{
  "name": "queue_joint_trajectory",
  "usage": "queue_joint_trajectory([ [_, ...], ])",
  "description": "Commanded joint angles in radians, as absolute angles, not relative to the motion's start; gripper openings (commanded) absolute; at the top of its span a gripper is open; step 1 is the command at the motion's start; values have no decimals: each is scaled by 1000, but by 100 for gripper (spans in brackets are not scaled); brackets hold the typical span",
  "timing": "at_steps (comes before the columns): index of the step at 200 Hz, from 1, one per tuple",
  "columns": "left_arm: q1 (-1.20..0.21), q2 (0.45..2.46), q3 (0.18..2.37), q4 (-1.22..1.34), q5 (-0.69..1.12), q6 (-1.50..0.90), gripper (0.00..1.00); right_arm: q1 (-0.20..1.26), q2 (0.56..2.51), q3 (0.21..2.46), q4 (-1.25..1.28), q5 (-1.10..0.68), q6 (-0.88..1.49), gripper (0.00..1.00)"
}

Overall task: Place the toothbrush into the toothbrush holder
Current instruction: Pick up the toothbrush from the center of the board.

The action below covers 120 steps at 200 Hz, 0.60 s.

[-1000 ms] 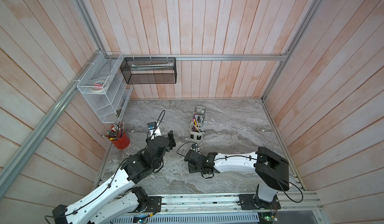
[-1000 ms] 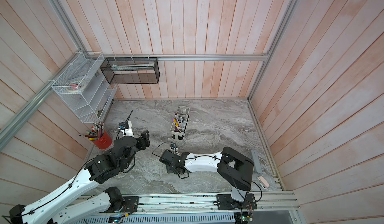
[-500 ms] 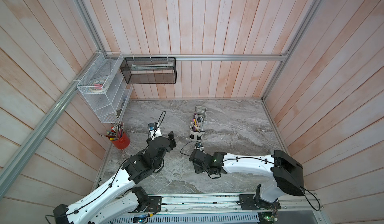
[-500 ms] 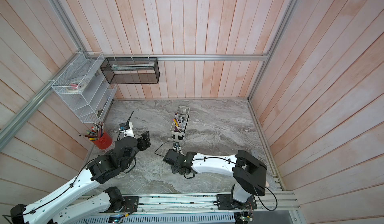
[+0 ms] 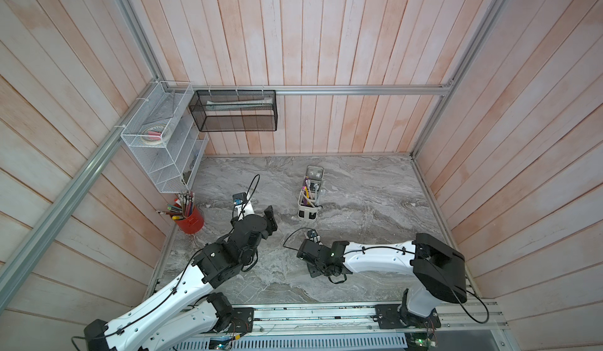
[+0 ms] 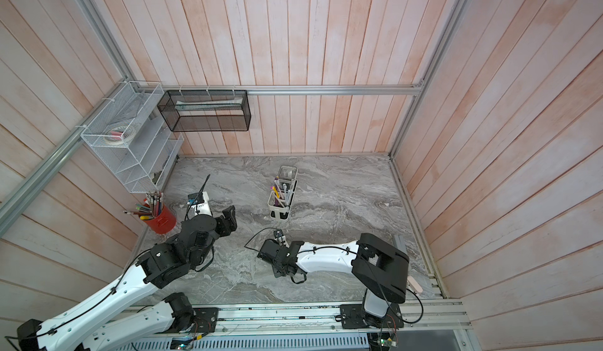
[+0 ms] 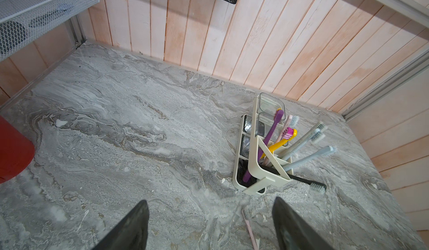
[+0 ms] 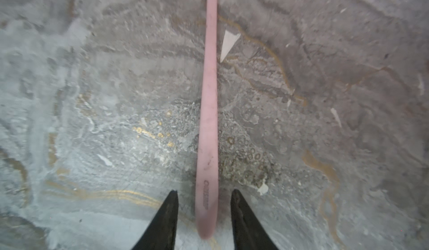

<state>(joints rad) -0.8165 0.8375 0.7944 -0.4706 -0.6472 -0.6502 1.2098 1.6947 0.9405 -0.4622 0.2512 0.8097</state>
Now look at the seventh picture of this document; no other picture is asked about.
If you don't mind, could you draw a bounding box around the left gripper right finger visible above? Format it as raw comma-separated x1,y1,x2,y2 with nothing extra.
272,197,334,250

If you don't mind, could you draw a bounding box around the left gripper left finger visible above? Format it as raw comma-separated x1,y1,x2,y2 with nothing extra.
93,200,149,250

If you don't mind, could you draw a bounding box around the black toothbrush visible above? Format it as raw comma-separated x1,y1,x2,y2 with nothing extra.
261,165,327,194

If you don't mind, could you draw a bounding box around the yellow toothbrush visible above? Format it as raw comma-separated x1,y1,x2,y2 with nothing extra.
268,127,298,153

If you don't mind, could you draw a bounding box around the grey toothbrush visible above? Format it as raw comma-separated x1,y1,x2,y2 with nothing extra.
278,121,328,161

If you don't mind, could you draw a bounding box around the purple toothbrush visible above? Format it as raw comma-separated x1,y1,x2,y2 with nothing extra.
242,108,284,183

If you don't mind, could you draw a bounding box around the red pen cup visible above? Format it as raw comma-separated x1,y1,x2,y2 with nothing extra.
1,117,35,184

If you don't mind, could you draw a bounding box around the right aluminium corner rail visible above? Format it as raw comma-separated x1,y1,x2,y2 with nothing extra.
340,44,429,121

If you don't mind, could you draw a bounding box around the white wire mesh shelf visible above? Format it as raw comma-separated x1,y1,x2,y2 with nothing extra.
1,0,99,61

